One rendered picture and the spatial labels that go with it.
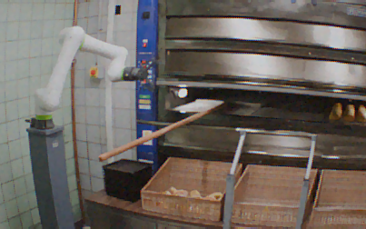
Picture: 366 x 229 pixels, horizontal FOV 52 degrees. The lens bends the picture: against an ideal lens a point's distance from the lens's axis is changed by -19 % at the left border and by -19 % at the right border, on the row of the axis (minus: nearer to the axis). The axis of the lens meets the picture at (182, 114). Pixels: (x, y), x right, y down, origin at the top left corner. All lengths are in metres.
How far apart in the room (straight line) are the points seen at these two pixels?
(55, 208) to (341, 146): 1.99
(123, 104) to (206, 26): 0.89
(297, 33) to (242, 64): 0.49
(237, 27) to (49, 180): 1.65
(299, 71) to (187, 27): 0.87
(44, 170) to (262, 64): 1.62
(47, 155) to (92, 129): 1.16
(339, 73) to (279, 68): 0.48
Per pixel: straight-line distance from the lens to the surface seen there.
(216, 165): 3.18
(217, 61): 3.11
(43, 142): 2.61
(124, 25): 3.43
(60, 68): 2.47
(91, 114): 3.66
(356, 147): 3.00
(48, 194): 2.71
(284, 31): 2.97
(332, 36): 2.92
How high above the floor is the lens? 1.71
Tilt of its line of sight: 10 degrees down
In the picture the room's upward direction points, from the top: straight up
